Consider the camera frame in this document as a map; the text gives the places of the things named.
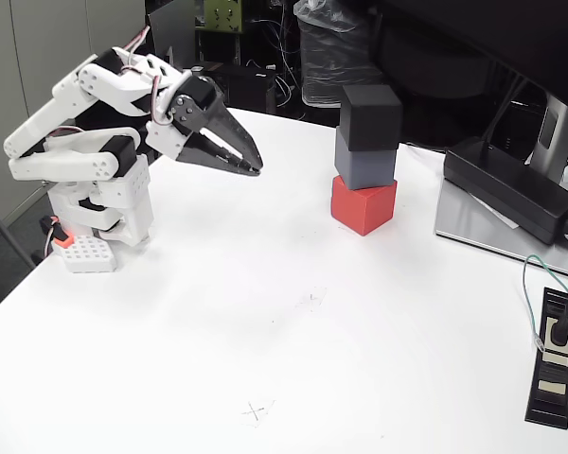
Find grey cube block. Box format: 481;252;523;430
334;126;399;191

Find black cube block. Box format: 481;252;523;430
339;83;403;152

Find black desktop box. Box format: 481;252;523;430
212;61;278;114

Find black computer tower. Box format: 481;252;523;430
144;0;198;72

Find green metal board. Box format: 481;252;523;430
203;0;243;34

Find plastic-wrapped black bin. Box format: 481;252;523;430
293;0;389;109

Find red cube block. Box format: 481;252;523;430
330;175;399;236

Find black monitor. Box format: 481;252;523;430
373;0;568;119

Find black power adapter brick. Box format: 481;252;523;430
443;135;568;246

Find black power plug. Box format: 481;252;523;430
547;290;568;346

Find black power strip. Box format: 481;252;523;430
524;287;568;430

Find red and white servo cable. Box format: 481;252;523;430
120;26;171;125

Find orange cable connector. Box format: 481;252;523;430
40;215;75;250

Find silver monitor base plate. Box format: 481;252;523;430
434;179;568;280

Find green cable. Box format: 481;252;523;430
522;253;568;354

